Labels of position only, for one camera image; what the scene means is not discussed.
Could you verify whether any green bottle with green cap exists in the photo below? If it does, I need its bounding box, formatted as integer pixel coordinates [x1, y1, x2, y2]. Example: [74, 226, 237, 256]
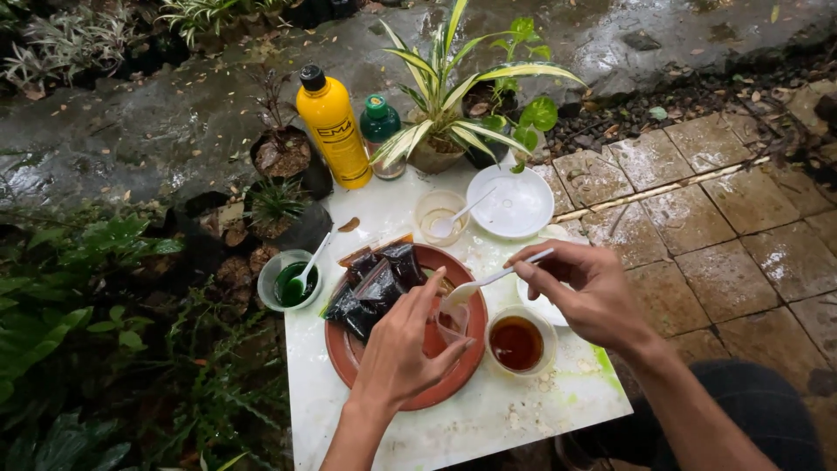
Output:
[360, 95, 408, 181]

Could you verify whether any person's right hand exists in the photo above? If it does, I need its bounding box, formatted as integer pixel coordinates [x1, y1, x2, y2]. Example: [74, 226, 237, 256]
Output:
[504, 239, 655, 358]

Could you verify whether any small clear plastic bag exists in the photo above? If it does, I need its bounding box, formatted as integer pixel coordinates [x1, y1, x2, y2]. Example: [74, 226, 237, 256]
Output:
[430, 294, 472, 348]

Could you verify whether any red-brown round plate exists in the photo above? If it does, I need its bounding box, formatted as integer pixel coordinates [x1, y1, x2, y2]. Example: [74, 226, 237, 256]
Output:
[325, 244, 489, 412]

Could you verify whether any person's left hand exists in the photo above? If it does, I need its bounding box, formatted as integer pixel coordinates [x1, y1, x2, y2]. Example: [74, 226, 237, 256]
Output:
[350, 265, 476, 414]

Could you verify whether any long bamboo stick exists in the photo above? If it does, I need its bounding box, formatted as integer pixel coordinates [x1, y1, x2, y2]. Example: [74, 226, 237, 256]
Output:
[551, 155, 774, 225]

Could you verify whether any yellow bottle with black cap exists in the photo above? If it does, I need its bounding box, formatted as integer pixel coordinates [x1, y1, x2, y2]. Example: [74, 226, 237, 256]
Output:
[296, 64, 374, 191]

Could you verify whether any cup of green liquid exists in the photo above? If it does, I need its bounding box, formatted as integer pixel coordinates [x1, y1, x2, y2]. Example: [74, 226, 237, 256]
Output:
[257, 249, 324, 312]

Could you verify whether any group of black grow bags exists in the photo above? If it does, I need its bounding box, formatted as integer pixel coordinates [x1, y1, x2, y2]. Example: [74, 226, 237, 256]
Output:
[160, 190, 283, 311]

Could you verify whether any clear plastic cup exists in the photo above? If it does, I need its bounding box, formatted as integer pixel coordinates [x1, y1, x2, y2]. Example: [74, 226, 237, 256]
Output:
[415, 190, 471, 248]

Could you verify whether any dark red plant in bag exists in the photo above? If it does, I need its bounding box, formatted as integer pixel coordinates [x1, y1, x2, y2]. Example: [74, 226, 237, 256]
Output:
[247, 64, 335, 201]

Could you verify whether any green leafy potted plant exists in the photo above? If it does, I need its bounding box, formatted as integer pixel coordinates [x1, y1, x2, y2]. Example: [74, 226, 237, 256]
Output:
[461, 16, 560, 174]

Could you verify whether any spiky green plant in bag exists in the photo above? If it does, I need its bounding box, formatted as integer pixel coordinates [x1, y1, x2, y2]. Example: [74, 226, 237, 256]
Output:
[243, 175, 333, 253]

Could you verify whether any clump of green ferns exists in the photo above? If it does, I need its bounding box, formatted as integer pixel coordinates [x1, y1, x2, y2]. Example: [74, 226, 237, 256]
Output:
[0, 208, 292, 471]

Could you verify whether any person's dark trouser leg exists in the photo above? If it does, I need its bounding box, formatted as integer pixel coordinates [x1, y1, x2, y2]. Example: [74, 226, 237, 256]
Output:
[555, 358, 826, 471]

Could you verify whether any white plastic spoon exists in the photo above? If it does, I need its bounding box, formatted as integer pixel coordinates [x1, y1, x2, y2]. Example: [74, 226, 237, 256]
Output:
[431, 186, 498, 239]
[446, 249, 555, 306]
[288, 232, 333, 297]

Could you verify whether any cup of brown liquid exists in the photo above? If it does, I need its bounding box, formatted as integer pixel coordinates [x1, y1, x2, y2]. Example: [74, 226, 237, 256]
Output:
[485, 305, 558, 379]

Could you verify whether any black filled plastic bag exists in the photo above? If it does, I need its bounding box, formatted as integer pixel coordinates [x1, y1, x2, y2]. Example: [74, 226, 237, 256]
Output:
[322, 287, 383, 343]
[345, 252, 381, 286]
[355, 260, 408, 316]
[379, 242, 429, 290]

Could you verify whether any bed of striped garden plants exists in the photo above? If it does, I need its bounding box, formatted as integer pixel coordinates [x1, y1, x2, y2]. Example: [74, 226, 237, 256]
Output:
[0, 0, 367, 100]

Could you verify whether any variegated striped potted plant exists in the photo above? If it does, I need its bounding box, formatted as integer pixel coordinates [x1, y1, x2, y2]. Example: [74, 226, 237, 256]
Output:
[369, 0, 587, 175]

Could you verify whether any white round bowl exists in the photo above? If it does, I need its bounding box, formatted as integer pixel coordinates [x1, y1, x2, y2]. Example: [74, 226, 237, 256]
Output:
[466, 164, 556, 240]

